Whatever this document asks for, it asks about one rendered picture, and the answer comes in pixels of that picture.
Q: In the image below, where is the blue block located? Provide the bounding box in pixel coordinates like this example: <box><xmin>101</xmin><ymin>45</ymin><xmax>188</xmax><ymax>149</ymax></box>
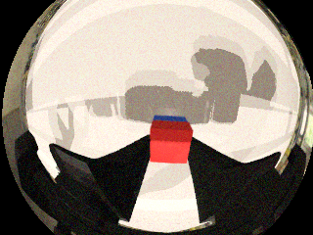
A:
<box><xmin>154</xmin><ymin>115</ymin><xmax>187</xmax><ymax>121</ymax></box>

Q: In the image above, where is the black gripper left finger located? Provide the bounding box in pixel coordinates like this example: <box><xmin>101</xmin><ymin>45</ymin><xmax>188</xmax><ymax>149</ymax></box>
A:
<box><xmin>48</xmin><ymin>134</ymin><xmax>152</xmax><ymax>222</ymax></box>

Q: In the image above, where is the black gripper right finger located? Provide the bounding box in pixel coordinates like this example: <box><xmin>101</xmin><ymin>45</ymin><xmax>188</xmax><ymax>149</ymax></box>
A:
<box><xmin>187</xmin><ymin>136</ymin><xmax>282</xmax><ymax>223</ymax></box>

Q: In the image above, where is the red block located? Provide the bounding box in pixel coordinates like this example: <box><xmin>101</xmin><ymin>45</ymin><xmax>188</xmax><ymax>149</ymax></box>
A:
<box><xmin>150</xmin><ymin>120</ymin><xmax>193</xmax><ymax>164</ymax></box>

